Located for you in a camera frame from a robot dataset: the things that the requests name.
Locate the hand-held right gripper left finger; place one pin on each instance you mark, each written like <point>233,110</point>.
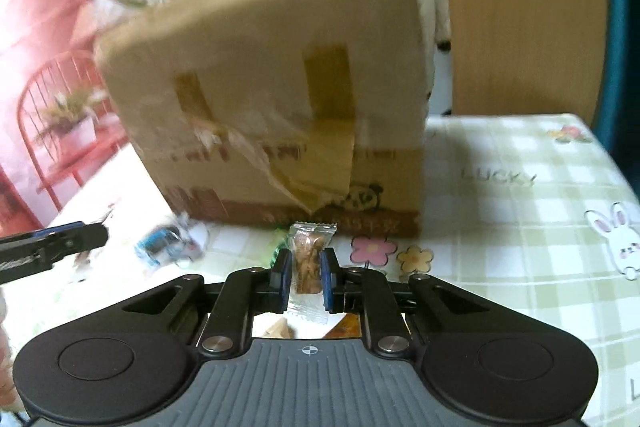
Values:
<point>282,277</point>

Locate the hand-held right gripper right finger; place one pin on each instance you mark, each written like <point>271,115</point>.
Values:
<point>327,279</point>

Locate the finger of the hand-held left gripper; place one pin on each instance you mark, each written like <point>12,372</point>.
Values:
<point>55,243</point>

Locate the clear brown snack packet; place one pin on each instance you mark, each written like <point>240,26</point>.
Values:
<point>306,267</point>

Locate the blue snack packet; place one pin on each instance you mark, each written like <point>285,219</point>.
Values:
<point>162,248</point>

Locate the brown cardboard box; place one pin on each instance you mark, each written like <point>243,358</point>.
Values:
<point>280,107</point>

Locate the green wrapped candy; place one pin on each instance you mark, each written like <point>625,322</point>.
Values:
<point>278,244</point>

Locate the wooden board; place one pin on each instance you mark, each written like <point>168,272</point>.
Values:
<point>520,7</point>

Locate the blue chair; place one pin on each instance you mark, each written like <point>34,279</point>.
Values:
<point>615,32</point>

